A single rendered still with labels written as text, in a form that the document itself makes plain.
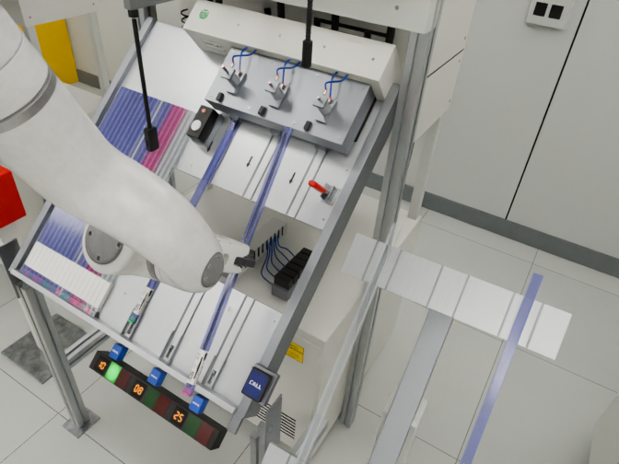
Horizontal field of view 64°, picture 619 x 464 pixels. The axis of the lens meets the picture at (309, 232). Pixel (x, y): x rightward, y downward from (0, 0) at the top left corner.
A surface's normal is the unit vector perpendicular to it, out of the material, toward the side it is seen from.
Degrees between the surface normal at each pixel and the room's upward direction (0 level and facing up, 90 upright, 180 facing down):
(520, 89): 90
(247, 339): 42
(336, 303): 0
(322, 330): 0
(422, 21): 90
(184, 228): 64
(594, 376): 0
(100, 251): 53
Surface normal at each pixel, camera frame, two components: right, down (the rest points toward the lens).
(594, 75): -0.52, 0.49
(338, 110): -0.30, -0.25
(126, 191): 0.47, -0.19
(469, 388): 0.07, -0.79
